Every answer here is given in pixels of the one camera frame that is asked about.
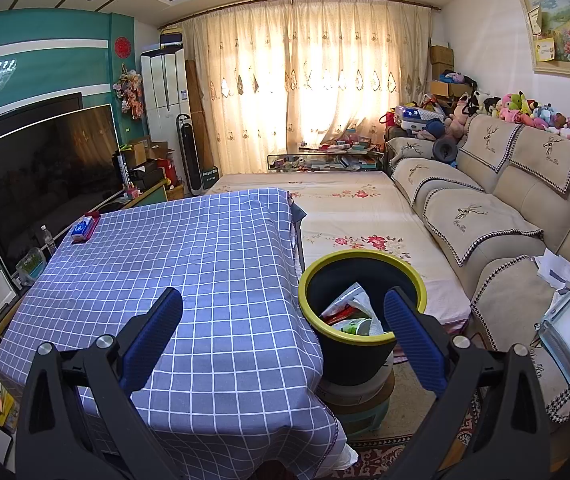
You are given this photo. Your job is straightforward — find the blue checked tablecloth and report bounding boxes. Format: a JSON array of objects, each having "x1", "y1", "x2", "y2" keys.
[{"x1": 0, "y1": 187, "x2": 348, "y2": 478}]

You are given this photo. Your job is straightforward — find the stacked plastic stools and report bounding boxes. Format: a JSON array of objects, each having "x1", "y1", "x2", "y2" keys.
[{"x1": 317, "y1": 355, "x2": 396, "y2": 436}]

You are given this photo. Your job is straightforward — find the blue and red tissue pack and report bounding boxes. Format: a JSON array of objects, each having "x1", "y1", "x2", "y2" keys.
[{"x1": 70, "y1": 212, "x2": 102, "y2": 245}]

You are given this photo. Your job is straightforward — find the cream embroidered curtain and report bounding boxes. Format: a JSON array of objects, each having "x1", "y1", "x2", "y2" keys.
[{"x1": 180, "y1": 0, "x2": 431, "y2": 176}]

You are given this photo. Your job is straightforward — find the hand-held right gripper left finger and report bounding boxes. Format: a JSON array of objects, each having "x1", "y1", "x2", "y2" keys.
[{"x1": 15, "y1": 286, "x2": 184, "y2": 480}]

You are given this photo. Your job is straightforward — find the row of plush toys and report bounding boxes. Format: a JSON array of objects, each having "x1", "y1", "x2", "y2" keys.
[{"x1": 445, "y1": 91, "x2": 570, "y2": 143}]

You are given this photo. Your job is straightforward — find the cardboard box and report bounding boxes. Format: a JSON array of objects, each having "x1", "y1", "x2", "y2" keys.
[{"x1": 430, "y1": 45, "x2": 455, "y2": 80}]

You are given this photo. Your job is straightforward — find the patterned rug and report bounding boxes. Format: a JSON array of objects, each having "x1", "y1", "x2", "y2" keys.
[{"x1": 345, "y1": 360, "x2": 496, "y2": 480}]

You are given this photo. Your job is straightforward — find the red foil wrapper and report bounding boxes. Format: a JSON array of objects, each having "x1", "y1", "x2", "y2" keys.
[{"x1": 322, "y1": 306, "x2": 361, "y2": 326}]

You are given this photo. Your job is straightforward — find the dark neck pillow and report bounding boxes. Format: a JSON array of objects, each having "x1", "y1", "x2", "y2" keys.
[{"x1": 432, "y1": 136, "x2": 458, "y2": 163}]

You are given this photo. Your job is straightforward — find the hanging flower decoration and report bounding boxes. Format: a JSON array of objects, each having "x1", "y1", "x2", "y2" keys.
[{"x1": 114, "y1": 65, "x2": 145, "y2": 120}]

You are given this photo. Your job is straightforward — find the white standing air conditioner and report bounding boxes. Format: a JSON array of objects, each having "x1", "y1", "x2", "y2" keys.
[{"x1": 140, "y1": 45, "x2": 188, "y2": 153}]

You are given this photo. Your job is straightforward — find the crumpled white papers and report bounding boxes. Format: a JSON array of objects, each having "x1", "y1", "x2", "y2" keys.
[{"x1": 535, "y1": 247, "x2": 570, "y2": 291}]

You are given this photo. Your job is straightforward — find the floral bed sheet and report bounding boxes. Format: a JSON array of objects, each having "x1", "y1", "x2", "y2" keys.
[{"x1": 202, "y1": 172, "x2": 472, "y2": 333}]

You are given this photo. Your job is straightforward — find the black tower fan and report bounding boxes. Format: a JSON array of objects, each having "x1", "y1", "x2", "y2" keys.
[{"x1": 176, "y1": 113, "x2": 202, "y2": 196}]

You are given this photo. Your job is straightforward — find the large curved television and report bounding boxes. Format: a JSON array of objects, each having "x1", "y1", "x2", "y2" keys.
[{"x1": 0, "y1": 104, "x2": 123, "y2": 278}]

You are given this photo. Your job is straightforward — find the clear plastic folder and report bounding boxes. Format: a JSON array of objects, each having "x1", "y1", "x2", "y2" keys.
[{"x1": 538, "y1": 290, "x2": 570, "y2": 386}]

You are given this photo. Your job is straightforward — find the small black television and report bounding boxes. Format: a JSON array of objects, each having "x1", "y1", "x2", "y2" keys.
[{"x1": 0, "y1": 92, "x2": 84, "y2": 143}]

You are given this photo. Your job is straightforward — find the cluttered glass coffee table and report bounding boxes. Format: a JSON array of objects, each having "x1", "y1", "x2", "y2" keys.
[{"x1": 268, "y1": 142, "x2": 386, "y2": 173}]

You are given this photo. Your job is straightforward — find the black bin with yellow-green rim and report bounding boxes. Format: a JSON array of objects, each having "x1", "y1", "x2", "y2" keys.
[{"x1": 298, "y1": 249, "x2": 428, "y2": 386}]

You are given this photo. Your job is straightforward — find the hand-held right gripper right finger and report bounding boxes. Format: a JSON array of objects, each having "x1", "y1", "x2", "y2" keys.
[{"x1": 383, "y1": 286, "x2": 551, "y2": 480}]

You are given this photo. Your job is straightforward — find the beige sofa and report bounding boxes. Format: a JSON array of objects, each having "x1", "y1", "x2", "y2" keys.
[{"x1": 385, "y1": 112, "x2": 570, "y2": 426}]

